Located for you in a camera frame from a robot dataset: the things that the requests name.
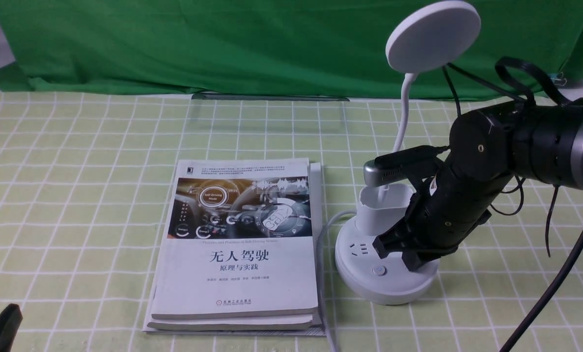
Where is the white lamp power cord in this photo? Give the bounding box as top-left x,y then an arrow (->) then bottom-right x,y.
315,209 -> 358,352

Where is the thick black cable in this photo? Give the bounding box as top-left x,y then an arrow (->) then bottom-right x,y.
499,193 -> 583,352

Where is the white desk lamp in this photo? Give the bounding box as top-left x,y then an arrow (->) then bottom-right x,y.
335,0 -> 481,305

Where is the metal binder clip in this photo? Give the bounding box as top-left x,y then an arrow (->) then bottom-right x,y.
551,72 -> 567,87

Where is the bottom book in stack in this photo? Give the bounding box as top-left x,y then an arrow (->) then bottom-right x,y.
143,164 -> 327,338

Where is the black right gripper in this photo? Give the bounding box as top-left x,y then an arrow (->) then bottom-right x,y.
372,160 -> 512,272

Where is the black object at corner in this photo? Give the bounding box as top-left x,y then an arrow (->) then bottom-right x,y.
0,304 -> 23,352

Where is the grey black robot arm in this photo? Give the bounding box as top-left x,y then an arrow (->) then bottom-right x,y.
364,102 -> 583,271

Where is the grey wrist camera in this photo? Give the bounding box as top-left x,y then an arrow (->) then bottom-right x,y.
363,145 -> 449,187

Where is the green backdrop cloth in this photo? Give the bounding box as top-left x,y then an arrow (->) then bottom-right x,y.
0,0 -> 583,99

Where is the green checkered tablecloth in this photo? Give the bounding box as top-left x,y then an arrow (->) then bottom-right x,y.
0,93 -> 583,352

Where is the top self-driving textbook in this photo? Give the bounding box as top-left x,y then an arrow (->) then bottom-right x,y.
151,157 -> 319,321

